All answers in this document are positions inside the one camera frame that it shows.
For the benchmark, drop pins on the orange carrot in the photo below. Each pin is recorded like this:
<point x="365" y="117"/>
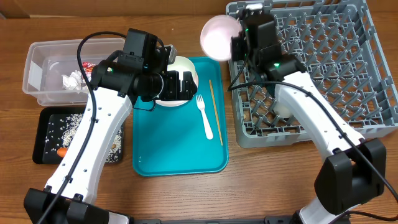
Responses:
<point x="62" y="151"/>

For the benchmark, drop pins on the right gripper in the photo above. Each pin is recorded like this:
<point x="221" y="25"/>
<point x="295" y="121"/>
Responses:
<point x="242" y="45"/>

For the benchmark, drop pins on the grey plastic dish rack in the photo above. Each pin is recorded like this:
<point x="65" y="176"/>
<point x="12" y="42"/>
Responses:
<point x="337" y="43"/>

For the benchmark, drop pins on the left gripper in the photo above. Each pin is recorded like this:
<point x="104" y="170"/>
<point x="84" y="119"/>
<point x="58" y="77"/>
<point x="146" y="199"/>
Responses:
<point x="175" y="93"/>

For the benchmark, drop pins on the white bowl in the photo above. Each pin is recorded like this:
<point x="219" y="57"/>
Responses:
<point x="181" y="65"/>

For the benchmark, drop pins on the white plastic fork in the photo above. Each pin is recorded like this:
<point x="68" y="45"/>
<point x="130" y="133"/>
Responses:
<point x="201" y="107"/>

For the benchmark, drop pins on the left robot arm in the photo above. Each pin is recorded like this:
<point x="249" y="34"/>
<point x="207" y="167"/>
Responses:
<point x="139" y="71"/>

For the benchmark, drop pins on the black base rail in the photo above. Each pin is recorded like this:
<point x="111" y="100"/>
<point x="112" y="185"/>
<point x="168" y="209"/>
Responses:
<point x="266" y="220"/>

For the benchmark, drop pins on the clear plastic bin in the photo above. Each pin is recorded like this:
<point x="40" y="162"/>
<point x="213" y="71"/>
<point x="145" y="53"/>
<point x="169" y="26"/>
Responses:
<point x="45" y="66"/>

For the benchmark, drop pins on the teal plastic tray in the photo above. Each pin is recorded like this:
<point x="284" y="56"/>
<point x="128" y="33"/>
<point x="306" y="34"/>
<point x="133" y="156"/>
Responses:
<point x="172" y="141"/>

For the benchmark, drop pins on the white round plate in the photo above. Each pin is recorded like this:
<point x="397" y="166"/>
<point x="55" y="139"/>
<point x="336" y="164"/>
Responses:
<point x="179" y="102"/>

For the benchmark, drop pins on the pink bowl with food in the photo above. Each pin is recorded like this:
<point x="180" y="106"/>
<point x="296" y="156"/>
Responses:
<point x="216" y="35"/>

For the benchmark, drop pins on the wooden chopstick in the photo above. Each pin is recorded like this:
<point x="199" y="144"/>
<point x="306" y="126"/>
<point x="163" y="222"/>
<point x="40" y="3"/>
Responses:
<point x="216" y="112"/>

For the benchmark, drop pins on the rice and nuts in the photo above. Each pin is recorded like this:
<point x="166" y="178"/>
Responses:
<point x="60" y="131"/>

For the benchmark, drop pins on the white plastic cup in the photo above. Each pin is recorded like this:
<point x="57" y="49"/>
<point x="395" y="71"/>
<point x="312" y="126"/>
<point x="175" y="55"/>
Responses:
<point x="284" y="110"/>

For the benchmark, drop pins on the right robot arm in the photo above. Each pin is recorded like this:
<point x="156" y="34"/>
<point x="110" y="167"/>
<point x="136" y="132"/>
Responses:
<point x="353" y="170"/>

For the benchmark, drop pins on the white napkin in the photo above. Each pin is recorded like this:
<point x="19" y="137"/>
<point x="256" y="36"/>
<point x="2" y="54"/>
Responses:
<point x="74" y="81"/>

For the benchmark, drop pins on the black plastic tray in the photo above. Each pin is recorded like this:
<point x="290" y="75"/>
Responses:
<point x="43" y="121"/>

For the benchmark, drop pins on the red ketchup packet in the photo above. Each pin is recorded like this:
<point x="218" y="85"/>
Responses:
<point x="88" y="68"/>

